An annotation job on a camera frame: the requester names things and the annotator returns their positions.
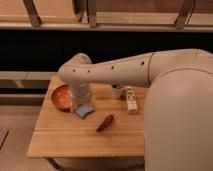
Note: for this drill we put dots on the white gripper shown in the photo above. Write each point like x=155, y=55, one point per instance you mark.
x=80, y=94

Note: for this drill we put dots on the clear plastic bottle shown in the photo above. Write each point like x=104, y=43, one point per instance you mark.
x=131, y=100

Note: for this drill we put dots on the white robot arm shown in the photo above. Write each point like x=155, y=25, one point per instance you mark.
x=178, y=108

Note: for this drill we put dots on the orange ceramic bowl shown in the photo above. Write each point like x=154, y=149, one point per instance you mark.
x=61, y=98

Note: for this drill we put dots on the blue sponge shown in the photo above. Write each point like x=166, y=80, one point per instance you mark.
x=83, y=110

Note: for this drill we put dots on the red chili pepper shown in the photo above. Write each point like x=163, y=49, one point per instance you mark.
x=105, y=123

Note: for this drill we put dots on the wooden table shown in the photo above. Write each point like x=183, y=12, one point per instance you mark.
x=64, y=134

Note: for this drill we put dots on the wooden shelf rail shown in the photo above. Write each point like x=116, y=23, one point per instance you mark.
x=108, y=15

